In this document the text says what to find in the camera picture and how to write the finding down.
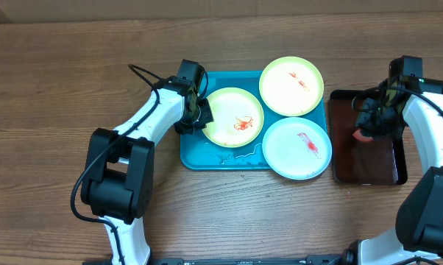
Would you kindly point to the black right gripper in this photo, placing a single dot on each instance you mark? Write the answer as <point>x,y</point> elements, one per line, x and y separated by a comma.
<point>368,121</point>

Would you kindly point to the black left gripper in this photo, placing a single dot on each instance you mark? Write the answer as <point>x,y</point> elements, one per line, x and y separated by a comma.
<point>207,116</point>

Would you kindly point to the yellow plate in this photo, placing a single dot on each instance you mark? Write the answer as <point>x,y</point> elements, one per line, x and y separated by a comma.
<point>238,117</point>
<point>291,86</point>

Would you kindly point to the light blue plate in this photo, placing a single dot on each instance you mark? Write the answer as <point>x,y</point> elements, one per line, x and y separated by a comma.
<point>297,148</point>

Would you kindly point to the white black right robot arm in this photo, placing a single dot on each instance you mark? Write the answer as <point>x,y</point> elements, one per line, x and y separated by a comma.
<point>406,99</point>

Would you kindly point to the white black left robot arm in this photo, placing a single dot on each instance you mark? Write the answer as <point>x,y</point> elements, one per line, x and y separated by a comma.
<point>116,185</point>

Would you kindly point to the teal plastic tray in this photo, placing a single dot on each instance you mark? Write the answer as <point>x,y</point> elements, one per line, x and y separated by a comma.
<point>197,152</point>

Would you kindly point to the black tray with water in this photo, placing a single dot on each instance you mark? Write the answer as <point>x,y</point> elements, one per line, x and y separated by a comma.
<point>380,162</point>

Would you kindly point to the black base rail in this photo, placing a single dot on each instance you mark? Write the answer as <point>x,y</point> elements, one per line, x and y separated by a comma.
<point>243,261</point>

